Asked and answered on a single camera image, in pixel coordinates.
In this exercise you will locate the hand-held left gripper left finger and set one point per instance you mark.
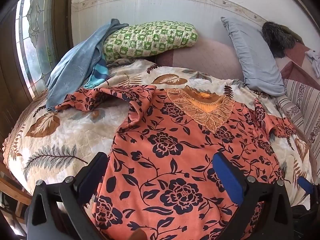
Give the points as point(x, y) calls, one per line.
point(96, 171)

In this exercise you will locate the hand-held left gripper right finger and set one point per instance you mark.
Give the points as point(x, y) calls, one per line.
point(228, 177)

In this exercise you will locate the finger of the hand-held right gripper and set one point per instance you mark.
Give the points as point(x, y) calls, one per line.
point(305, 185)

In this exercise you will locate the orange floral shirt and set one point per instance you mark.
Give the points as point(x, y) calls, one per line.
point(175, 155)

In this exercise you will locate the cream leaf-print blanket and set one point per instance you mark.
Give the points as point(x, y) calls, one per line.
point(67, 132)

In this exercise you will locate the striped floral quilt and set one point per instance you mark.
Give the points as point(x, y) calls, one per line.
point(302, 100)

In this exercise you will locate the wooden furniture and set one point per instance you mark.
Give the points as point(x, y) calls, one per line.
point(12, 192)

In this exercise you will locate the teal striped cloth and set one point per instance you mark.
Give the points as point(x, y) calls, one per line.
point(98, 73)

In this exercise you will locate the blue knit garment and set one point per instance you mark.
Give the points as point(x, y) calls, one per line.
point(75, 65)

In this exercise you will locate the grey-blue pillow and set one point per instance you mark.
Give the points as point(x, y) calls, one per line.
point(252, 57)

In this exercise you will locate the mauve bed sheet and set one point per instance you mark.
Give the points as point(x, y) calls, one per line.
point(205, 57)

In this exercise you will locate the white cloth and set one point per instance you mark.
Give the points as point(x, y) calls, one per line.
point(315, 61)

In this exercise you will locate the green checked pillow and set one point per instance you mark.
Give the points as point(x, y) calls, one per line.
point(147, 38)

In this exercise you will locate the patterned glass window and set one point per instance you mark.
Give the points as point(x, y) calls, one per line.
point(35, 37)

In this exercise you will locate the dark furry garment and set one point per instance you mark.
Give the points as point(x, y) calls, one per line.
point(280, 38)

